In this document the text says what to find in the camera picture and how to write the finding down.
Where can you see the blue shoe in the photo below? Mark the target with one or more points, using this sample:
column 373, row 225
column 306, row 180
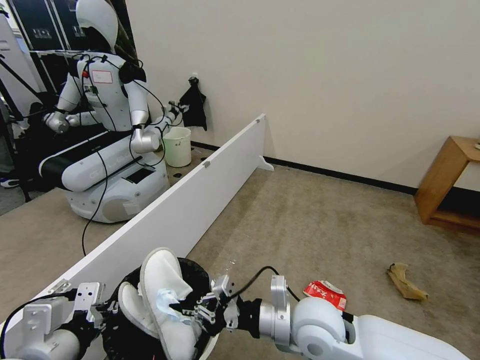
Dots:
column 8, row 182

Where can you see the wooden side table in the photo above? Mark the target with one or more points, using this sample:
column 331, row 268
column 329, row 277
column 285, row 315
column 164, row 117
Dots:
column 438, row 180

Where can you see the large white slipper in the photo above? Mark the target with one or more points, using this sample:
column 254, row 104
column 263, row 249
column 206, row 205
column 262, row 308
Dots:
column 163, row 273

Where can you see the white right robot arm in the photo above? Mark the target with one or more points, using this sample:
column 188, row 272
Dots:
column 375, row 337

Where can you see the pale blue tissue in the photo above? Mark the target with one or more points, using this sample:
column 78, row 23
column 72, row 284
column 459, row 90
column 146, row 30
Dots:
column 167, row 300

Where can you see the small white slipper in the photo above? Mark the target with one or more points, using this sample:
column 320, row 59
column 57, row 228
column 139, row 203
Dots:
column 133, row 307

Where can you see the black hanging cloth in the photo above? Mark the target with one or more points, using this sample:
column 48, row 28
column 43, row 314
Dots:
column 194, row 107

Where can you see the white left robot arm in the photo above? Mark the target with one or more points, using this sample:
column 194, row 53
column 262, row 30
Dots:
column 45, row 343

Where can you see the black equipment cases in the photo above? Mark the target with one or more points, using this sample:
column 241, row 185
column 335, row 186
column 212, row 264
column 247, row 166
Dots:
column 45, row 22

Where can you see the silver board hinge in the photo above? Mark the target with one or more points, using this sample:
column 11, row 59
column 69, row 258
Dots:
column 60, row 287

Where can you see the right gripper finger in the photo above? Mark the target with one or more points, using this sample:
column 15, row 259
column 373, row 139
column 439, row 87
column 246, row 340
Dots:
column 205, row 315
column 205, row 299

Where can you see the white board foot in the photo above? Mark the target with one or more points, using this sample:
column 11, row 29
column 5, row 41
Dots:
column 267, row 163

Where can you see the black tripod stand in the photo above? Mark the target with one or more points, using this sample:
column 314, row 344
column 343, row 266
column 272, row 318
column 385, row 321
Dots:
column 22, row 88

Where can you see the white standing panel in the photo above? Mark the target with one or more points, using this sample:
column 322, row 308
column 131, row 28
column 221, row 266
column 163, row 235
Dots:
column 15, row 56

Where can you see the trash bin with black bag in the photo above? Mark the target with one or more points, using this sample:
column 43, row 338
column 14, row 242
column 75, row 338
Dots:
column 195, row 270

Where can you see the white humanoid robot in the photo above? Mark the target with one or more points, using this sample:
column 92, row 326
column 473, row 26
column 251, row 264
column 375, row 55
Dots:
column 108, row 112

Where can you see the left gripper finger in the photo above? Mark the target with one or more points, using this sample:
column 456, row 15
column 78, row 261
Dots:
column 98, row 321
column 111, row 306

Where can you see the red paper carton scrap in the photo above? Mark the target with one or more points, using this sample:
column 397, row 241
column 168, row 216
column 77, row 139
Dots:
column 324, row 293

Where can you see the white plastic bucket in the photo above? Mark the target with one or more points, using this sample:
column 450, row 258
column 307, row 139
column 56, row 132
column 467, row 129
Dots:
column 178, row 148

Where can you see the brown banana peel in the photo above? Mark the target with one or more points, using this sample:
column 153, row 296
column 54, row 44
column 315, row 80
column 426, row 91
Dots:
column 403, row 282

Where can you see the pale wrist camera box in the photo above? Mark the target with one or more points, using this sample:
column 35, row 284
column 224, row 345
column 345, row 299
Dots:
column 87, row 296
column 223, row 287

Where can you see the long white partition board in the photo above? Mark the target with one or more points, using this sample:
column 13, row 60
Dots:
column 180, row 202

